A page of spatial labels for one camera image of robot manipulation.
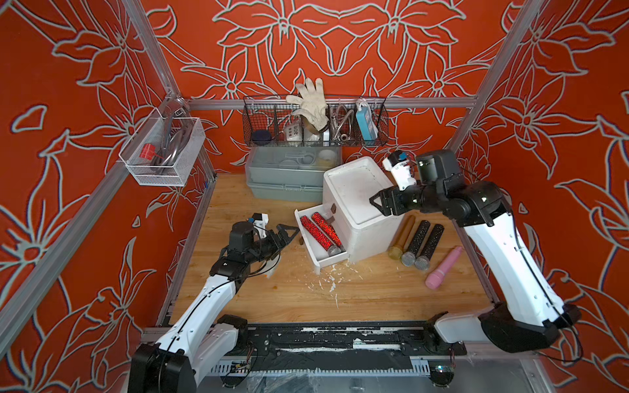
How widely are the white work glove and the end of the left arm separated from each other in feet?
1.35

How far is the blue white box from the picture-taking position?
86 centimetres

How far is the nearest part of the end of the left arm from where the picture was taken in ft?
2.03

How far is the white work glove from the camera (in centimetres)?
89

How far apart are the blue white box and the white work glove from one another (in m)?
0.12
